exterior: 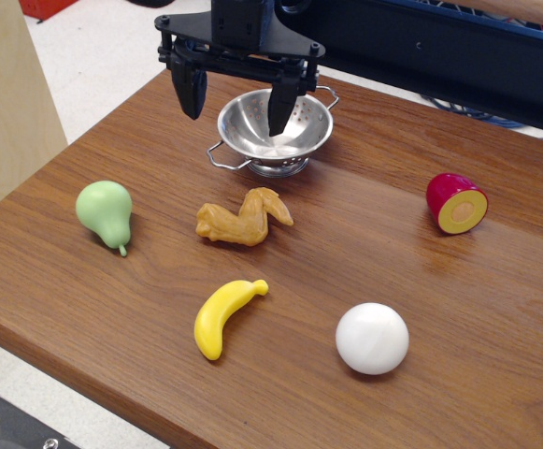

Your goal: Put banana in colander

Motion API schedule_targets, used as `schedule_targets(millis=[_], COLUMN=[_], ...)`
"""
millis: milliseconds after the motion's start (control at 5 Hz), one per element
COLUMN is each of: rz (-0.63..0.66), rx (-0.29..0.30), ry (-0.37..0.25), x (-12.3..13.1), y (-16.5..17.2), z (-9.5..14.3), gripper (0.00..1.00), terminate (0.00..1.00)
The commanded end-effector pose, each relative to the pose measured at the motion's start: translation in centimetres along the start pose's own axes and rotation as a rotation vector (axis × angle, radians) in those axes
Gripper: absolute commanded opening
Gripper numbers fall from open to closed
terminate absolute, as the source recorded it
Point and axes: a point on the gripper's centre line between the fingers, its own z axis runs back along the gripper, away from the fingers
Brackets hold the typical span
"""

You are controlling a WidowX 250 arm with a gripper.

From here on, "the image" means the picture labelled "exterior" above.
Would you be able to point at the light wooden panel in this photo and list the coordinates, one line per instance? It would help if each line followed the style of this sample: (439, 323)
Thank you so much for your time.
(31, 133)

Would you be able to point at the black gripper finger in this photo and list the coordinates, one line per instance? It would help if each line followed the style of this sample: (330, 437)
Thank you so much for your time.
(190, 84)
(285, 91)

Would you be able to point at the small steel colander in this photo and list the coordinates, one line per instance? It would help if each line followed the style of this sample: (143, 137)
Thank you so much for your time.
(243, 127)

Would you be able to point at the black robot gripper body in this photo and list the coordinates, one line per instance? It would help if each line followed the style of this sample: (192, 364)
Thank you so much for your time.
(242, 39)

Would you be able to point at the yellow toy banana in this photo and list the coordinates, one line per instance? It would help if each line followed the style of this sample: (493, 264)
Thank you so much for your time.
(218, 309)

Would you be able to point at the white ball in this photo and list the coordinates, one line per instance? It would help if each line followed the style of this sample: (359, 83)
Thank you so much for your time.
(372, 338)

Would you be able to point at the black metal frame rail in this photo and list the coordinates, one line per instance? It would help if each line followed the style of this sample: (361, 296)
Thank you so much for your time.
(444, 51)

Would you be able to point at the red and yellow toy fruit half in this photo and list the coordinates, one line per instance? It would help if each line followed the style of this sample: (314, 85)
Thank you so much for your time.
(456, 204)

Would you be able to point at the black metal bracket with screw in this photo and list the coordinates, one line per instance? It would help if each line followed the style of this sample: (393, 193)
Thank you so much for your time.
(19, 429)

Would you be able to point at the toy fried chicken wing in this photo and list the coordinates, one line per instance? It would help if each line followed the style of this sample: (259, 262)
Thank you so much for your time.
(249, 226)

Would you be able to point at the green toy pear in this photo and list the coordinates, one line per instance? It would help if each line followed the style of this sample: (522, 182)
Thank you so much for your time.
(105, 207)

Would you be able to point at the red plastic crate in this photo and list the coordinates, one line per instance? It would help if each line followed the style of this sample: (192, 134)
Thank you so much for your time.
(44, 9)

